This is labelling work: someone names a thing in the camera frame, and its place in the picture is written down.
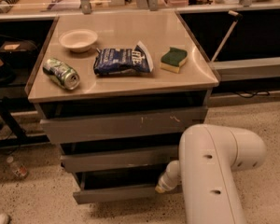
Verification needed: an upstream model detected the green yellow sponge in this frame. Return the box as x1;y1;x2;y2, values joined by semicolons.
161;47;188;73

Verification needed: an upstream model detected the green soda can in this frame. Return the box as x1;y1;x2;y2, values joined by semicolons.
42;58;80;91

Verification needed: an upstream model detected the black metal stand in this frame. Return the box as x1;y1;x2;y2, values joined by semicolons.
0;102;49;147

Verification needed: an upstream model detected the blue chip bag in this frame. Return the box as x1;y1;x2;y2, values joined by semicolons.
93;41;154;76

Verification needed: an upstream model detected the grey drawer cabinet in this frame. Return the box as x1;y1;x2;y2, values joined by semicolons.
24;10;220;191

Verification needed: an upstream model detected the plastic bottle on floor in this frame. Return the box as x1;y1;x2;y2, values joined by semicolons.
7;156;28;178

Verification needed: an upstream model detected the black cable on floor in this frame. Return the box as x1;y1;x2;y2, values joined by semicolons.
232;91;271;99

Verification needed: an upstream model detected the grey middle drawer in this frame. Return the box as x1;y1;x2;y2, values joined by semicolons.
59;145;178;173

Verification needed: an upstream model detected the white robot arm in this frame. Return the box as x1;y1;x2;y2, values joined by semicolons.
155;124;266;224

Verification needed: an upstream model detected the white bowl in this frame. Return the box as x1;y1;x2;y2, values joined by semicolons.
59;29;98;53

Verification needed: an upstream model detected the white object floor corner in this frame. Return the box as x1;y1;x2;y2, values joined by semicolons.
0;214;10;224

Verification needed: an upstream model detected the black bag on shelf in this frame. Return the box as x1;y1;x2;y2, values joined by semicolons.
0;40;38;68

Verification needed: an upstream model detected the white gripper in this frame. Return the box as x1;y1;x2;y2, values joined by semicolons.
155;161;181;194

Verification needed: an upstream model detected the grey drawer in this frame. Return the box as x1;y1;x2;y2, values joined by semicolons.
40;105;208;144
59;145;178;173
72;166;183;205

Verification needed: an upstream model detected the grey bottom drawer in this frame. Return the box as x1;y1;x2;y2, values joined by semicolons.
72;166;183;205

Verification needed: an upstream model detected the grey top drawer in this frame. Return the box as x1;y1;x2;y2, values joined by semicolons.
40;105;208;144

